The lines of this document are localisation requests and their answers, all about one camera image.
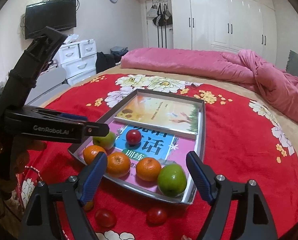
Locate green apple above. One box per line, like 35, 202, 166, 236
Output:
157, 164, 187, 197
92, 131, 116, 151

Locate folded clothes stack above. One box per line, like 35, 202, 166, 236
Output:
110, 46, 129, 55

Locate red cherry tomato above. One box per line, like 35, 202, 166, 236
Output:
146, 206, 168, 225
94, 209, 117, 228

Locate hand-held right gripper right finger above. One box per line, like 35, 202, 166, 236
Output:
186, 151, 278, 240

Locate pink cover book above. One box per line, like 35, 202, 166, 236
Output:
101, 123, 197, 198

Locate grey headboard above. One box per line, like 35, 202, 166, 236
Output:
286, 50, 298, 77

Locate white wardrobe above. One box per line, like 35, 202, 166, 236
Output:
129, 0, 278, 67

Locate hanging black bags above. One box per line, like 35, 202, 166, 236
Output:
152, 4, 173, 48

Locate red floral blanket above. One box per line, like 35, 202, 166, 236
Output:
21, 74, 298, 240

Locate black wall television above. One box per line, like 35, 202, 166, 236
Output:
25, 0, 77, 40

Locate white door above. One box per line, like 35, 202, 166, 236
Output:
145, 0, 174, 49

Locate white drawer cabinet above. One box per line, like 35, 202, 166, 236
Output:
57, 39, 97, 85

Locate sunflower cover book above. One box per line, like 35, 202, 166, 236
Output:
113, 95, 199, 134

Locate person's left hand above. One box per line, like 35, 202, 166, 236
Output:
0, 135, 47, 174

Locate grey metal tray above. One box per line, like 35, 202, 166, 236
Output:
67, 88, 206, 205

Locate pink duvet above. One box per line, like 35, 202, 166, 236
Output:
120, 47, 298, 128

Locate red round fruit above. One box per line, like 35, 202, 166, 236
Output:
125, 129, 142, 145

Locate black jacket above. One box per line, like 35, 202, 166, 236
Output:
96, 52, 122, 73

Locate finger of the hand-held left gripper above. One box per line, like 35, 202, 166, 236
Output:
31, 107, 88, 121
81, 121, 110, 138

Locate orange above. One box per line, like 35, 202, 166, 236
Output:
106, 152, 131, 178
136, 157, 162, 182
83, 145, 107, 165

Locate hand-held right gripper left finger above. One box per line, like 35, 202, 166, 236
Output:
20, 152, 108, 240

